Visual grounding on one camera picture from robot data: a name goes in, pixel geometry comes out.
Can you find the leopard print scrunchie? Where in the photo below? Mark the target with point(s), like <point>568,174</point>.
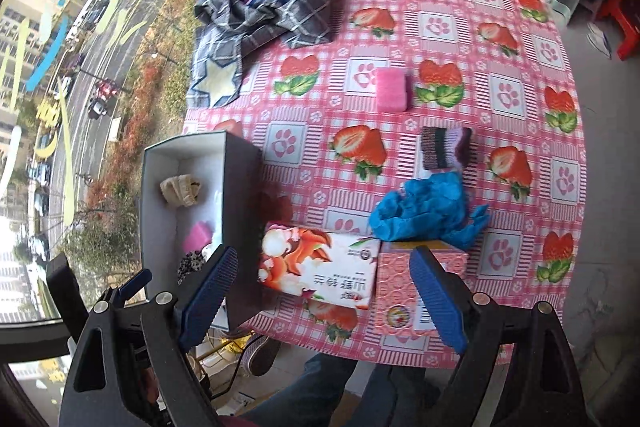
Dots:
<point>191,262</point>

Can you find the pink sponge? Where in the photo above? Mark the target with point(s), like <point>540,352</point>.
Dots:
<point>391,90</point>

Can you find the grey plaid cloth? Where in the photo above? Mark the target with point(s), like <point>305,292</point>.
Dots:
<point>233,29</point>

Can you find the pink strawberry tablecloth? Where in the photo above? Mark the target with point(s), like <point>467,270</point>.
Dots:
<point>498,67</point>

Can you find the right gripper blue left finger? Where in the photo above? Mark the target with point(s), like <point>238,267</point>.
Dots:
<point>201,293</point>

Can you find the beige knitted item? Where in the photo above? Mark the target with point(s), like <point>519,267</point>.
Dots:
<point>180,191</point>

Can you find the grey cardboard box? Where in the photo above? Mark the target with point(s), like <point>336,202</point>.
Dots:
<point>227,167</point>

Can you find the pink item in box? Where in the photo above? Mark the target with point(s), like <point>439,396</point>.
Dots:
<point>199,236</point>

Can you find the floral tissue pack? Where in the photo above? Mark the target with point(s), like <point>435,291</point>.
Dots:
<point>329,267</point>

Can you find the blue cloth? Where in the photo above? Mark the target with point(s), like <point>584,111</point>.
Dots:
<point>432,209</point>

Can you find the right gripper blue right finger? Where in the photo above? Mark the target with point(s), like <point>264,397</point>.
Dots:
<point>432,282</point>

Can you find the person's legs in jeans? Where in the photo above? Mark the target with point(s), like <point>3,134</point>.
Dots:
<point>394,396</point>

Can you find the striped knitted sock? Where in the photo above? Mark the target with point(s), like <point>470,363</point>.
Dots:
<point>445,148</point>

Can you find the pink tissue box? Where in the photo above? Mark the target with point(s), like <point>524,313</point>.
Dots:
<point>397,308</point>

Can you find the red plastic stool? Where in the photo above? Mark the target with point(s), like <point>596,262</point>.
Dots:
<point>625,14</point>

